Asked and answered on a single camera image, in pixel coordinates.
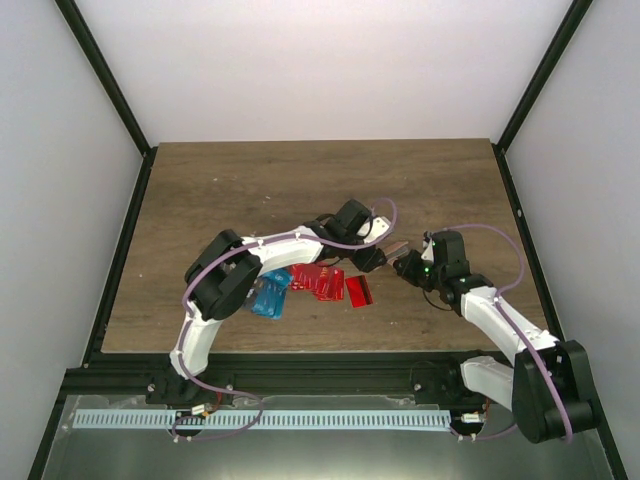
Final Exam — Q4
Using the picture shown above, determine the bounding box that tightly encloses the red VIP card pile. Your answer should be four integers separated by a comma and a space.
289, 264, 345, 302

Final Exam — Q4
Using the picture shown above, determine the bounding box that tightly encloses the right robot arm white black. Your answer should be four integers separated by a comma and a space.
393, 229, 601, 443

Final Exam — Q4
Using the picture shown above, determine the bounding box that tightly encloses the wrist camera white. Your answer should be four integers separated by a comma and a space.
421, 231, 435, 263
357, 216, 394, 245

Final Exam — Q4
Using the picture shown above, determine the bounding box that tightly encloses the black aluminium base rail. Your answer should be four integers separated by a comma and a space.
61, 350, 482, 406

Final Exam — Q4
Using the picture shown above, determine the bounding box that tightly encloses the blue card pile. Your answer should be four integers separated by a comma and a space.
250, 269, 293, 320

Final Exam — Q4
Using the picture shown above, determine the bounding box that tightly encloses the lone red card magnetic stripe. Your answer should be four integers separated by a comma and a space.
345, 275, 373, 308

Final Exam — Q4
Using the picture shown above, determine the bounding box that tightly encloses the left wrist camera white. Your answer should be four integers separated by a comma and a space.
357, 216, 394, 245

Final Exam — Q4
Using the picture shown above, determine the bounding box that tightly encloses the left black frame post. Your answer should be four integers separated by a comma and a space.
54, 0, 152, 156

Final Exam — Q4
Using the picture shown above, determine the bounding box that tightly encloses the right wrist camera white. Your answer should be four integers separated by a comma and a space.
421, 231, 435, 263

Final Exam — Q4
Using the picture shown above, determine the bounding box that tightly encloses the pink leather card holder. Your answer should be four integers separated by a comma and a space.
383, 241, 410, 265

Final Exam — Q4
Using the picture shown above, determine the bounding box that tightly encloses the light blue slotted cable duct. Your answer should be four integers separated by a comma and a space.
72, 409, 451, 432

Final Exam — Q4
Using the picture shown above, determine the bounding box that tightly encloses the black frame post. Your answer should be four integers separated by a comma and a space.
54, 0, 152, 156
496, 0, 593, 152

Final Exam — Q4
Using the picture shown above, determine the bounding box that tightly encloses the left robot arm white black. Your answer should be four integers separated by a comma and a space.
168, 198, 398, 404

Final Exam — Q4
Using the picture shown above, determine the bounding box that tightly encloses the right black frame post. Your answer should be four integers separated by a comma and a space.
496, 0, 593, 152

